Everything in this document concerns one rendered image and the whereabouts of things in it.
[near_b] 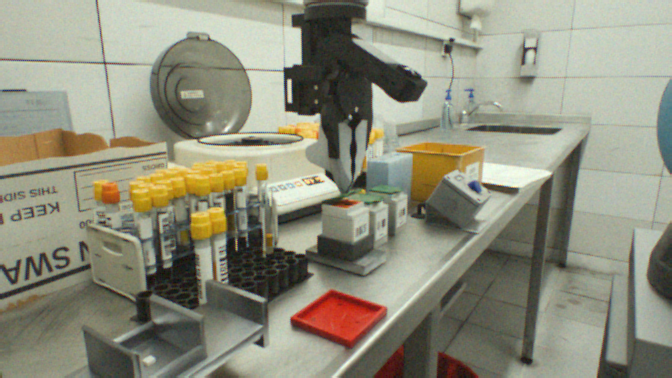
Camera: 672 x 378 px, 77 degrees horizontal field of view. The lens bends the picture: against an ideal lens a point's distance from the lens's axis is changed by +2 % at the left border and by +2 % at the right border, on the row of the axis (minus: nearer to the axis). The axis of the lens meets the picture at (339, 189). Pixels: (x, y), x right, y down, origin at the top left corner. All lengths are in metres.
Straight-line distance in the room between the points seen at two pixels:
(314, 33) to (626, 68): 2.43
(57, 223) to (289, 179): 0.36
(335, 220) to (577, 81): 2.43
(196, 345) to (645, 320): 0.34
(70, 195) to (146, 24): 0.54
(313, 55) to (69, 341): 0.38
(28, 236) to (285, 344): 0.29
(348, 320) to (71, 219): 0.32
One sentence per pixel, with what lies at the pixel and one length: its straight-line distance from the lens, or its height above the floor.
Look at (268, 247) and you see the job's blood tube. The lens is 0.50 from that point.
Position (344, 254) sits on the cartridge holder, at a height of 0.90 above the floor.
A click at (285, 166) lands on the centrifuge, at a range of 0.74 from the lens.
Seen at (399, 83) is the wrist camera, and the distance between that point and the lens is 0.45.
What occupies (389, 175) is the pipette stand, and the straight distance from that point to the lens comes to 0.69.
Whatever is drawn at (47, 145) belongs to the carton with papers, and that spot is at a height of 1.00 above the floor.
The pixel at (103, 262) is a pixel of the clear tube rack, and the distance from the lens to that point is 0.54.
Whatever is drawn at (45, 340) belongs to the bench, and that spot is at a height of 0.87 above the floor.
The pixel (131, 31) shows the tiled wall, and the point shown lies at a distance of 0.99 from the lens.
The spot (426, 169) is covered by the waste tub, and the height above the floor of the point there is 0.94.
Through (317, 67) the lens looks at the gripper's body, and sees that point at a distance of 0.49.
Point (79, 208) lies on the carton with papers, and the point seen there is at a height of 0.96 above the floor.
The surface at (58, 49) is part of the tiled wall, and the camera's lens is 0.92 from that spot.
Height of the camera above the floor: 1.10
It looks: 14 degrees down
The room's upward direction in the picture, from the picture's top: straight up
